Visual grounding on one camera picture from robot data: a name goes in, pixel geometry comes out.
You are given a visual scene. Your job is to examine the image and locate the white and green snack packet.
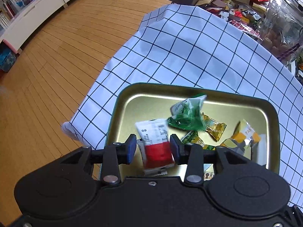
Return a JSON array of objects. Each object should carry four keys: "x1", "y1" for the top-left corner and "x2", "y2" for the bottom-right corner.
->
[{"x1": 170, "y1": 95, "x2": 207, "y2": 121}]

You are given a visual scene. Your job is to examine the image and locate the yellow and silver snack packet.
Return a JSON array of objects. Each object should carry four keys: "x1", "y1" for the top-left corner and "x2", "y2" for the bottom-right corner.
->
[{"x1": 220, "y1": 119, "x2": 261, "y2": 156}]

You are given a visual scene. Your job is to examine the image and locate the pile of colourful wrappers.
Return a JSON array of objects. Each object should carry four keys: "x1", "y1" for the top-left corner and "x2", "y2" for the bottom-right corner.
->
[{"x1": 199, "y1": 0, "x2": 263, "y2": 37}]

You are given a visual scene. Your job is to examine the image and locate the blue checked tablecloth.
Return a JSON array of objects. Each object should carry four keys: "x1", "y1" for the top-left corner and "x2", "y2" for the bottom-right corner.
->
[{"x1": 62, "y1": 3, "x2": 303, "y2": 206}]

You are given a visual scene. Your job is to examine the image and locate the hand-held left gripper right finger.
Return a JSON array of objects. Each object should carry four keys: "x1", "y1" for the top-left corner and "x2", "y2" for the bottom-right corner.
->
[{"x1": 170, "y1": 134, "x2": 247, "y2": 185}]

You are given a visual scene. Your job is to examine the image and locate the gold snack packet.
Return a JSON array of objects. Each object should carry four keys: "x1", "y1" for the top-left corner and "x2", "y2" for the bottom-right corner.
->
[{"x1": 201, "y1": 112, "x2": 227, "y2": 142}]

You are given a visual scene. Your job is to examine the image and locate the blue storage box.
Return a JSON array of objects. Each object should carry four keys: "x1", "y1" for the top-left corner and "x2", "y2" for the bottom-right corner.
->
[{"x1": 0, "y1": 45, "x2": 17, "y2": 72}]

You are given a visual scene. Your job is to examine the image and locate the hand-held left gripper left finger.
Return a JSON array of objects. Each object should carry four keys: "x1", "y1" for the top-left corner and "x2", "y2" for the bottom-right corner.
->
[{"x1": 58, "y1": 134, "x2": 138, "y2": 186}]

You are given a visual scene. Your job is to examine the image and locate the dark green snack packet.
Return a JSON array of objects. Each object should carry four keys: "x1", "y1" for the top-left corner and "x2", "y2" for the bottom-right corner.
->
[{"x1": 167, "y1": 113, "x2": 206, "y2": 131}]

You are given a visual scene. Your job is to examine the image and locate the olive green snack packet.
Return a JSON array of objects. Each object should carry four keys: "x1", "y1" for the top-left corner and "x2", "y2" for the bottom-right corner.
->
[{"x1": 181, "y1": 130, "x2": 216, "y2": 150}]

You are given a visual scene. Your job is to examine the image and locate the large glass jar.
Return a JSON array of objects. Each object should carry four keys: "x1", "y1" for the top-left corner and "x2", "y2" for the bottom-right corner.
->
[{"x1": 259, "y1": 0, "x2": 303, "y2": 67}]

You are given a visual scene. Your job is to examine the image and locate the teal and gold tin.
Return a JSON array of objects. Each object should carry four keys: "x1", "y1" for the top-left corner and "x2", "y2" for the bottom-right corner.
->
[{"x1": 99, "y1": 82, "x2": 280, "y2": 182}]

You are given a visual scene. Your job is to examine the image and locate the white TV console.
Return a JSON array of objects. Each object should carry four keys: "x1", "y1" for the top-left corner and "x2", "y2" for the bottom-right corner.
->
[{"x1": 0, "y1": 0, "x2": 102, "y2": 52}]

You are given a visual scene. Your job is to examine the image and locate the red and white snack packet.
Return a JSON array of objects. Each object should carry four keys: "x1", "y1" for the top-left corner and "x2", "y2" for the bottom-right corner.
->
[{"x1": 135, "y1": 118, "x2": 176, "y2": 176}]

